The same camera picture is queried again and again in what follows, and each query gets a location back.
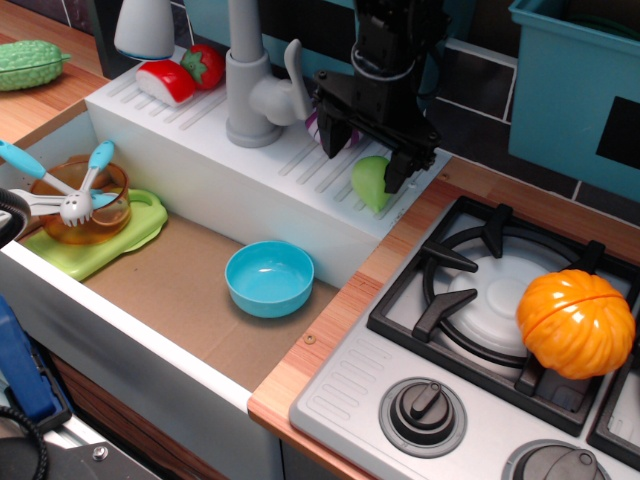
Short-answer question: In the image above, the blue handled white spatula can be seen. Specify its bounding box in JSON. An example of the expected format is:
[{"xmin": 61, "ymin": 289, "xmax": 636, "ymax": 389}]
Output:
[{"xmin": 1, "ymin": 141, "xmax": 116, "ymax": 216}]

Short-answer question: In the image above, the green toy bitter gourd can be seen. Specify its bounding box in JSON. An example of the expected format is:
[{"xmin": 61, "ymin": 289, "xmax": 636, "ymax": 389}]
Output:
[{"xmin": 1, "ymin": 40, "xmax": 71, "ymax": 92}]

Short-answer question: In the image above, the white toy sink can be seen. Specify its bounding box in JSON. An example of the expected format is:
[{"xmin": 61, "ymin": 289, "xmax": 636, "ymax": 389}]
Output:
[{"xmin": 1, "ymin": 73, "xmax": 449, "ymax": 479}]

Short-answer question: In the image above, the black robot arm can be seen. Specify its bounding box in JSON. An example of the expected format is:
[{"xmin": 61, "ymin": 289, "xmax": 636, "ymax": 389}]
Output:
[{"xmin": 314, "ymin": 1, "xmax": 451, "ymax": 194}]

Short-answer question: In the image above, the blue handled pasta spoon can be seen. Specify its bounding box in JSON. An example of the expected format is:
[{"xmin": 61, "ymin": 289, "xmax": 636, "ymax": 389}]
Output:
[{"xmin": 59, "ymin": 140, "xmax": 115, "ymax": 227}]

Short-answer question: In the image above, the blue black device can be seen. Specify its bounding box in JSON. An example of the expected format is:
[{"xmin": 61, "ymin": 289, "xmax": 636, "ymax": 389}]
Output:
[{"xmin": 1, "ymin": 298, "xmax": 72, "ymax": 433}]

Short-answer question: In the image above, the teal box behind faucet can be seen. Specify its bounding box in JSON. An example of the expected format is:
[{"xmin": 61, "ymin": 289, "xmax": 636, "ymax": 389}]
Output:
[{"xmin": 186, "ymin": 1, "xmax": 475, "ymax": 106}]

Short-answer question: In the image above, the teal plastic bin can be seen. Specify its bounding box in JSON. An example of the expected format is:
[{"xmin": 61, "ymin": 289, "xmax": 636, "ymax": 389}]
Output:
[{"xmin": 509, "ymin": 1, "xmax": 639, "ymax": 200}]

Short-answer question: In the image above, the purple white toy onion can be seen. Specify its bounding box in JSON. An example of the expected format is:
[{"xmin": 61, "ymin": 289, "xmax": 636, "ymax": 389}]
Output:
[{"xmin": 305, "ymin": 107, "xmax": 364, "ymax": 149}]

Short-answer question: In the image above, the green cutting board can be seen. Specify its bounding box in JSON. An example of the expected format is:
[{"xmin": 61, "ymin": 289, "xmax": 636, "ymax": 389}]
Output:
[{"xmin": 23, "ymin": 189, "xmax": 168, "ymax": 281}]

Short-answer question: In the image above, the blue plastic bowl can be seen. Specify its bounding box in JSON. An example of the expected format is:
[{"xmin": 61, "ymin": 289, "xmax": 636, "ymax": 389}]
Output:
[{"xmin": 224, "ymin": 241, "xmax": 315, "ymax": 319}]

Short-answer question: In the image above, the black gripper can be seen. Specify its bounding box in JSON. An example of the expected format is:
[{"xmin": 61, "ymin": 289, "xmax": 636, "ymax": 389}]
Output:
[{"xmin": 313, "ymin": 70, "xmax": 441, "ymax": 194}]

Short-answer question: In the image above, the black stove grate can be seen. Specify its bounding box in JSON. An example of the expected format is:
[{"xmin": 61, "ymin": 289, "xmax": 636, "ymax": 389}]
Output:
[{"xmin": 367, "ymin": 197, "xmax": 639, "ymax": 436}]

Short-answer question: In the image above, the grey toy faucet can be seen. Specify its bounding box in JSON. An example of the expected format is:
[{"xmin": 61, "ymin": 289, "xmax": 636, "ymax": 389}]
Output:
[{"xmin": 226, "ymin": 1, "xmax": 312, "ymax": 148}]

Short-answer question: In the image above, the black coiled cable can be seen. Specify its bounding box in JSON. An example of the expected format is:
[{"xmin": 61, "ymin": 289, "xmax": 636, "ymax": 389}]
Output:
[{"xmin": 0, "ymin": 404, "xmax": 51, "ymax": 480}]

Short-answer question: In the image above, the grey stove knob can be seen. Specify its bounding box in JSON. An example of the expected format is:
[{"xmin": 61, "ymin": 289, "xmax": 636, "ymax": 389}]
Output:
[
  {"xmin": 378, "ymin": 377, "xmax": 467, "ymax": 459},
  {"xmin": 501, "ymin": 440, "xmax": 611, "ymax": 480}
]

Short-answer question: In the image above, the red white toy apple slice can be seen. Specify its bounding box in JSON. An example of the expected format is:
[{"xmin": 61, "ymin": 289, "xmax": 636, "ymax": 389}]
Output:
[{"xmin": 135, "ymin": 60, "xmax": 196, "ymax": 107}]

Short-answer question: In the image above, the green toy pear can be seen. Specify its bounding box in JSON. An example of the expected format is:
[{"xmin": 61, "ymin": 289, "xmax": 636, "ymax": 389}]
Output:
[{"xmin": 351, "ymin": 156, "xmax": 391, "ymax": 213}]

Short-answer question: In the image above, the silver toy stove top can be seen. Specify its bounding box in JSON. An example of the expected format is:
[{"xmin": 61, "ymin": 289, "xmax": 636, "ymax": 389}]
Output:
[{"xmin": 289, "ymin": 202, "xmax": 639, "ymax": 479}]

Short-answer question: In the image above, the orange toy pumpkin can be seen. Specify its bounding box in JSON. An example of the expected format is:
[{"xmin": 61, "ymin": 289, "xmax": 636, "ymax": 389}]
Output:
[{"xmin": 516, "ymin": 269, "xmax": 636, "ymax": 380}]

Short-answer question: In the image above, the red toy tomato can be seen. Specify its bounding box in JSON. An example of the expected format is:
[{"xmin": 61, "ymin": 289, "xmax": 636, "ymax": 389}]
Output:
[{"xmin": 180, "ymin": 44, "xmax": 225, "ymax": 90}]

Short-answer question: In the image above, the orange transparent pot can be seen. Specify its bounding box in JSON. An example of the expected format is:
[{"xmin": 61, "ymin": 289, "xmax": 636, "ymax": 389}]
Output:
[{"xmin": 39, "ymin": 154, "xmax": 131, "ymax": 245}]

